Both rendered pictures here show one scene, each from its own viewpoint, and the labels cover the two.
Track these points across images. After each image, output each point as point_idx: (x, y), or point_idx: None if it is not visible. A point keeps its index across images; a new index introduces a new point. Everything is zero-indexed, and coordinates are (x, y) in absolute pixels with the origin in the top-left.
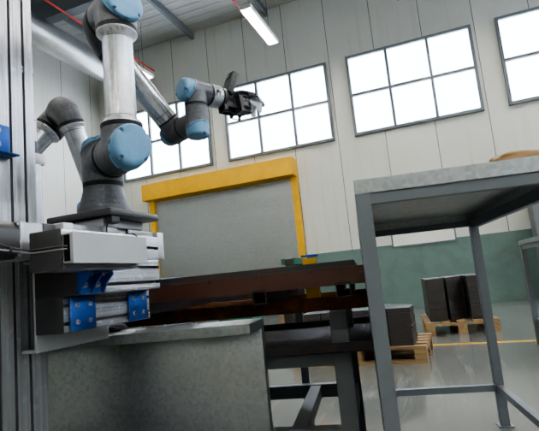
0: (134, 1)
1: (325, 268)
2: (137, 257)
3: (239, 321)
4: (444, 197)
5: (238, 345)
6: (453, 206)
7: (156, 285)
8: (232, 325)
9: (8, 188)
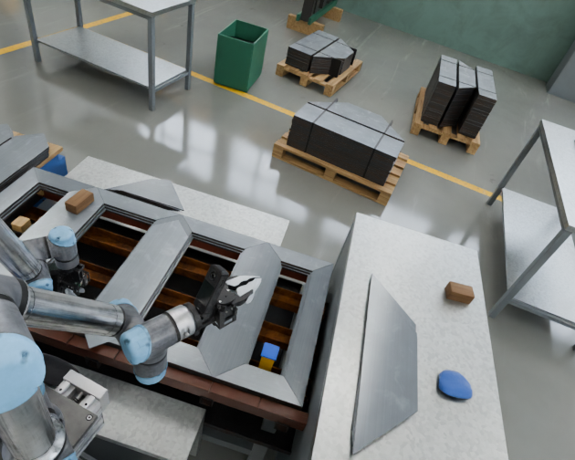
0: (25, 375)
1: (272, 412)
2: None
3: (182, 417)
4: (423, 365)
5: None
6: (444, 304)
7: (99, 428)
8: (169, 458)
9: None
